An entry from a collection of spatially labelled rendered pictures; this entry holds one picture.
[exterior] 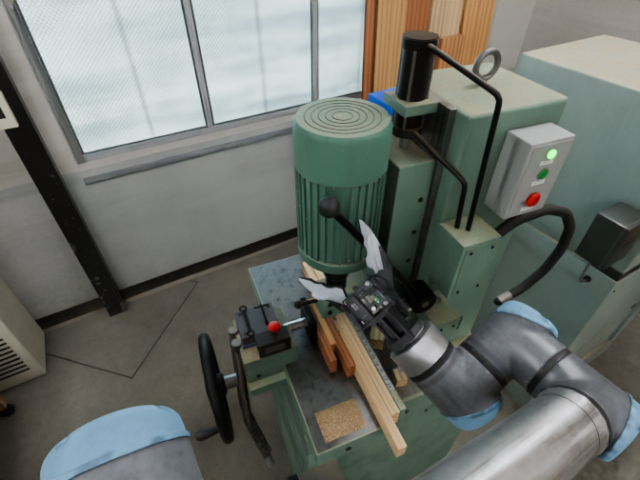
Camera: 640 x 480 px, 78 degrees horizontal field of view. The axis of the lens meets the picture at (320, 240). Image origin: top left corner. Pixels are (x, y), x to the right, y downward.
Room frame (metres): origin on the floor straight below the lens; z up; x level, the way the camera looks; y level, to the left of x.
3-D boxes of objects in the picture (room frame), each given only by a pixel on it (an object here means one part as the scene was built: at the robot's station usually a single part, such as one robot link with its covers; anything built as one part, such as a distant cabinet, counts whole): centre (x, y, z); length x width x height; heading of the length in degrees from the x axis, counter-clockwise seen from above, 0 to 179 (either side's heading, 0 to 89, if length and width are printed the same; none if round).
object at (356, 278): (0.66, -0.06, 1.03); 0.14 x 0.07 x 0.09; 112
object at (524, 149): (0.64, -0.39, 1.40); 0.10 x 0.06 x 0.16; 112
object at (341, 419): (0.40, -0.05, 0.91); 0.10 x 0.07 x 0.02; 112
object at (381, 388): (0.67, -0.05, 0.93); 0.60 x 0.02 x 0.05; 22
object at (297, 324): (0.62, 0.06, 0.95); 0.09 x 0.07 x 0.09; 22
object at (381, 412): (0.59, -0.06, 0.92); 0.59 x 0.02 x 0.04; 22
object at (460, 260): (0.59, -0.30, 1.23); 0.09 x 0.08 x 0.15; 112
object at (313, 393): (0.62, 0.06, 0.87); 0.61 x 0.30 x 0.06; 22
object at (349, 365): (0.62, -0.03, 0.92); 0.26 x 0.02 x 0.05; 22
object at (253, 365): (0.59, 0.14, 0.92); 0.15 x 0.13 x 0.09; 22
